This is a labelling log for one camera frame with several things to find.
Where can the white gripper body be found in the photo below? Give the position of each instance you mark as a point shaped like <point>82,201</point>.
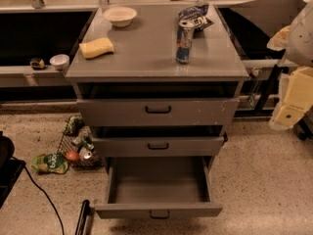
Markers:
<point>301,41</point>

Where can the white paper bowl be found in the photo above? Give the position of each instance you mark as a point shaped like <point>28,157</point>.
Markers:
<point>120,16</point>

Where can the yellow tape measure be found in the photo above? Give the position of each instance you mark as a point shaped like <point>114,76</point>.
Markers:
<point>37,64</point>

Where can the green bottle in basket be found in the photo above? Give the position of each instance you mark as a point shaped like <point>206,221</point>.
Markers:
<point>83,141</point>

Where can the yellow sponge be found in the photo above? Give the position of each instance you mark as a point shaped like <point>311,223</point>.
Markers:
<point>95,48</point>

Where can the grey open bottom drawer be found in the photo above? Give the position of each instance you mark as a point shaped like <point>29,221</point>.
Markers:
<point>158,188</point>

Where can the red apple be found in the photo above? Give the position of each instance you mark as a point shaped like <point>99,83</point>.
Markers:
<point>73,156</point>

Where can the grey drawer cabinet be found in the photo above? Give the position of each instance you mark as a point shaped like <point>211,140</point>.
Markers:
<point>143,66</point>

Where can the green chip bag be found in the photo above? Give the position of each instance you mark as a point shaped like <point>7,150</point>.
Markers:
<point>74,123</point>

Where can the black bar on floor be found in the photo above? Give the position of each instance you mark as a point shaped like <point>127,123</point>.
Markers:
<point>85,220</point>

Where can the small white cup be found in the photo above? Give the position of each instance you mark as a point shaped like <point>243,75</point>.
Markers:
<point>60,62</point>

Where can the grey middle drawer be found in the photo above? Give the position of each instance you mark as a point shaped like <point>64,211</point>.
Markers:
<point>158,146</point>

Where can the silver soda can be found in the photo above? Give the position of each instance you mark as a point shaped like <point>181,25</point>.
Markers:
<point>85,154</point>

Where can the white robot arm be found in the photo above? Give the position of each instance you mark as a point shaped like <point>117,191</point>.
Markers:
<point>296,39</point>

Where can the blue kettle chips bag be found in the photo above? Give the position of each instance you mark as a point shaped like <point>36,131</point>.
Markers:
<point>196,14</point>

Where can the green snack pouch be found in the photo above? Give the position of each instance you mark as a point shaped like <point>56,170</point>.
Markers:
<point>49,163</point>

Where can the red bull can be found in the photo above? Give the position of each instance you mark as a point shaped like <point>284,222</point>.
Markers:
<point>184,41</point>

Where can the black device left edge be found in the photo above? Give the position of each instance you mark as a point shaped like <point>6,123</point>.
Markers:
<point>10,168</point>

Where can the grey top drawer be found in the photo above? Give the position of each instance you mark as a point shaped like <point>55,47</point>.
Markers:
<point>169,112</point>

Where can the black wire basket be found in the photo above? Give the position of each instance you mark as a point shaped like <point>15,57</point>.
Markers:
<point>65,146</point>

